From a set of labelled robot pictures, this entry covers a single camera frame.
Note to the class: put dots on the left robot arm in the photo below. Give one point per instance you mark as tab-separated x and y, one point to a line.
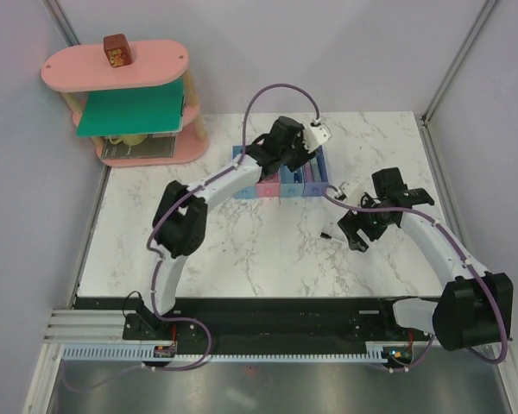
180	221

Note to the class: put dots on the light blue drawer bin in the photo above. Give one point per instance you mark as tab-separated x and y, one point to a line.
241	194

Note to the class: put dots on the brown cube toy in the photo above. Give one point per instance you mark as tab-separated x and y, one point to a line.
117	50

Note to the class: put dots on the sky blue drawer bin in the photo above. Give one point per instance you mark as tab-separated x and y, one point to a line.
289	189

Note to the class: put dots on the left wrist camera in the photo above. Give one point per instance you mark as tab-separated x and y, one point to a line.
315	136

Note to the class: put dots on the yellow mug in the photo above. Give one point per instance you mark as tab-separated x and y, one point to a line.
129	140

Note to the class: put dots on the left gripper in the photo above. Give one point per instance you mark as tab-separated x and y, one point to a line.
304	157

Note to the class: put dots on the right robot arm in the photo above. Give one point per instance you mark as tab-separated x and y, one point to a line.
475	305

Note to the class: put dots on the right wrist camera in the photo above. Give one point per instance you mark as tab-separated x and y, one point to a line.
349	192

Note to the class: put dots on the green folder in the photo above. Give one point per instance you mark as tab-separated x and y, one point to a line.
147	110

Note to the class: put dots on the aluminium post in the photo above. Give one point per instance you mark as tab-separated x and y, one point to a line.
482	18
61	21

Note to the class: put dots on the black book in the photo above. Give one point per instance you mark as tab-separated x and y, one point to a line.
160	145

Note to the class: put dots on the pink eraser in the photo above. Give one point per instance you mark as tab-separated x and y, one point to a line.
308	173

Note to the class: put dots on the aluminium frame rail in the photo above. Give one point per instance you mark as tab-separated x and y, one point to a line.
104	326

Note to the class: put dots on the white cable duct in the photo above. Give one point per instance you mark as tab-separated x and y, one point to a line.
366	353

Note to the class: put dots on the right aluminium post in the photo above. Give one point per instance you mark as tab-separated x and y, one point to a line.
482	18

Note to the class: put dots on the left aluminium post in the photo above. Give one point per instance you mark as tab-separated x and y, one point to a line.
61	21

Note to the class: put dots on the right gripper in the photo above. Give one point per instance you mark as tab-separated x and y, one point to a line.
350	222

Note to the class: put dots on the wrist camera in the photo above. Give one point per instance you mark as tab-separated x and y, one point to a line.
315	136
349	192

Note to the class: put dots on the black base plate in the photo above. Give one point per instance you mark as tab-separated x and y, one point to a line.
356	319

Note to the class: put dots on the pink drawer bin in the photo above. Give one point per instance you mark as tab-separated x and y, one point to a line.
269	188

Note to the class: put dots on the pink wooden shelf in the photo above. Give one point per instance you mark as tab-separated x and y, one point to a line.
75	71

